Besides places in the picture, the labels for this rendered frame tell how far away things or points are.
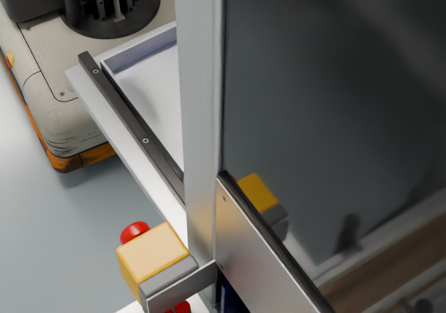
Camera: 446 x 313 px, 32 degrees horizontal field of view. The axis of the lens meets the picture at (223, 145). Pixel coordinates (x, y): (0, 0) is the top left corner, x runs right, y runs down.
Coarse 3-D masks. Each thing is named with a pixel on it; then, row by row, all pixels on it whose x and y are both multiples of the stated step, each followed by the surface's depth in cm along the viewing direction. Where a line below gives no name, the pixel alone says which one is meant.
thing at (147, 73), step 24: (144, 48) 126; (168, 48) 128; (120, 72) 125; (144, 72) 125; (168, 72) 125; (144, 96) 122; (168, 96) 122; (144, 120) 116; (168, 120) 120; (168, 144) 117
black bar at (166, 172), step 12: (84, 60) 124; (96, 72) 123; (96, 84) 122; (108, 84) 121; (108, 96) 120; (120, 96) 120; (120, 108) 119; (132, 120) 117; (132, 132) 116; (144, 132) 116; (144, 144) 115; (156, 156) 114; (156, 168) 114; (168, 168) 113; (168, 180) 112; (180, 180) 112; (180, 192) 111
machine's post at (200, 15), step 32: (192, 0) 60; (224, 0) 57; (192, 32) 63; (224, 32) 60; (192, 64) 67; (224, 64) 63; (192, 96) 71; (192, 128) 75; (192, 160) 80; (192, 192) 86; (192, 224) 92
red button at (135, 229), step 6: (138, 222) 95; (144, 222) 96; (126, 228) 95; (132, 228) 94; (138, 228) 94; (144, 228) 95; (150, 228) 96; (126, 234) 94; (132, 234) 94; (138, 234) 94; (120, 240) 95; (126, 240) 94
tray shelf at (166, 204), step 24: (168, 24) 131; (120, 48) 128; (72, 72) 125; (96, 96) 122; (96, 120) 120; (120, 120) 120; (120, 144) 117; (144, 168) 115; (144, 192) 115; (168, 192) 113; (168, 216) 111
